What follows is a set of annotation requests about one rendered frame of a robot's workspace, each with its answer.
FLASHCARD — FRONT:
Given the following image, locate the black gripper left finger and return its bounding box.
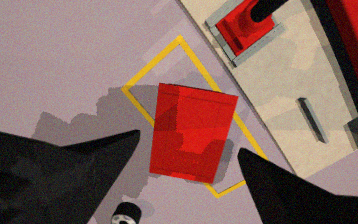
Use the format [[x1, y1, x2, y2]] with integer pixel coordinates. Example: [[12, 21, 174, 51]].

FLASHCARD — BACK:
[[0, 130, 140, 224]]

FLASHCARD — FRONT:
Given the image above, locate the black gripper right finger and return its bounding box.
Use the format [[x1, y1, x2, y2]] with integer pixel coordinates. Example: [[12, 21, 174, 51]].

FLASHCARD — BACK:
[[237, 147, 358, 224]]

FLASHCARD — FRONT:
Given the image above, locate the beige flat base plate with orange corner posts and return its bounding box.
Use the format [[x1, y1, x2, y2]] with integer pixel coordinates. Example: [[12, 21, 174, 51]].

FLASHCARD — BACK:
[[179, 0, 358, 179]]

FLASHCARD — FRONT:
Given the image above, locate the black toy tyre with grey hub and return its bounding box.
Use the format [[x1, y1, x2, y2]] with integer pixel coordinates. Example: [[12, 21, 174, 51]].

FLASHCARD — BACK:
[[111, 202, 141, 224]]

